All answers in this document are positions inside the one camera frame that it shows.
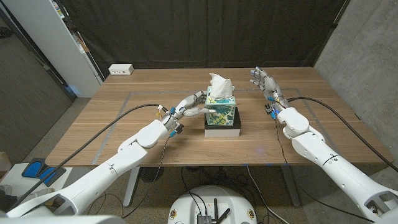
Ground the teal floral tissue box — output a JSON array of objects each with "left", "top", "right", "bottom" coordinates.
[{"left": 205, "top": 86, "right": 237, "bottom": 127}]

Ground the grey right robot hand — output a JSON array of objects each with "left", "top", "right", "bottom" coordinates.
[{"left": 249, "top": 66, "right": 292, "bottom": 114}]

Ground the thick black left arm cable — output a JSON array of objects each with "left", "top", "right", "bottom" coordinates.
[{"left": 7, "top": 103, "right": 162, "bottom": 212}]

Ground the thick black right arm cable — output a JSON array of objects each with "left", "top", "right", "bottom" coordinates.
[{"left": 287, "top": 96, "right": 398, "bottom": 174}]

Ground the white power strip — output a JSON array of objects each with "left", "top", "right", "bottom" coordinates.
[{"left": 108, "top": 63, "right": 135, "bottom": 76}]

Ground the black round perforated disc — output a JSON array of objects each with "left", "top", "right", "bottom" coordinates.
[{"left": 139, "top": 167, "right": 165, "bottom": 183}]

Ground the dark metal curtain pole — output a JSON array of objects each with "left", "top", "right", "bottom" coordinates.
[{"left": 312, "top": 0, "right": 351, "bottom": 68}]

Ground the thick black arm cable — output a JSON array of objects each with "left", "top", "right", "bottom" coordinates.
[
  {"left": 287, "top": 96, "right": 398, "bottom": 174},
  {"left": 7, "top": 103, "right": 162, "bottom": 212}
]

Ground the blue foot pedal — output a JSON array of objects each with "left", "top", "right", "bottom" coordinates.
[
  {"left": 39, "top": 166, "right": 67, "bottom": 187},
  {"left": 21, "top": 157, "right": 47, "bottom": 179}
]

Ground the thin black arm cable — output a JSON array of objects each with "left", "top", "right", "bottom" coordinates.
[
  {"left": 275, "top": 118, "right": 376, "bottom": 223},
  {"left": 123, "top": 135, "right": 172, "bottom": 219}
]

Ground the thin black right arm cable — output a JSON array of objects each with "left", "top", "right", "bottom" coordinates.
[{"left": 275, "top": 118, "right": 376, "bottom": 223}]

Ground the white table leg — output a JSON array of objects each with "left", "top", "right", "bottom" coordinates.
[{"left": 123, "top": 167, "right": 141, "bottom": 208}]

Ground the grey table leg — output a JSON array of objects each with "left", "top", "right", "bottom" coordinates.
[{"left": 279, "top": 166, "right": 302, "bottom": 208}]

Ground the white robot torso base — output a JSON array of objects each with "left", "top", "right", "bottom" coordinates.
[{"left": 167, "top": 185, "right": 258, "bottom": 224}]

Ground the white shelf cabinet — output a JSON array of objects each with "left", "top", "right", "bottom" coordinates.
[{"left": 1, "top": 0, "right": 103, "bottom": 99}]

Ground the white floor cable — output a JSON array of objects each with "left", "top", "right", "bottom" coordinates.
[{"left": 246, "top": 166, "right": 290, "bottom": 224}]

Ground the black floor cable bundle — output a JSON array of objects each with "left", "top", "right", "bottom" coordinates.
[{"left": 180, "top": 166, "right": 249, "bottom": 200}]

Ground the black curtain backdrop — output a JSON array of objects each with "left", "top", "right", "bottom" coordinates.
[{"left": 58, "top": 0, "right": 349, "bottom": 78}]

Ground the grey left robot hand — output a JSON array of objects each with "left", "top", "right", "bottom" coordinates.
[{"left": 157, "top": 90, "right": 217, "bottom": 133}]

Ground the white tissue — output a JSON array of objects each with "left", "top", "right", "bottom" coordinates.
[{"left": 208, "top": 73, "right": 234, "bottom": 100}]

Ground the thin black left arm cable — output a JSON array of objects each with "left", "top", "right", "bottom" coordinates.
[{"left": 123, "top": 135, "right": 172, "bottom": 219}]

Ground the white floor board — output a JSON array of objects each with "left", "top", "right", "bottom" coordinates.
[{"left": 0, "top": 162, "right": 74, "bottom": 200}]

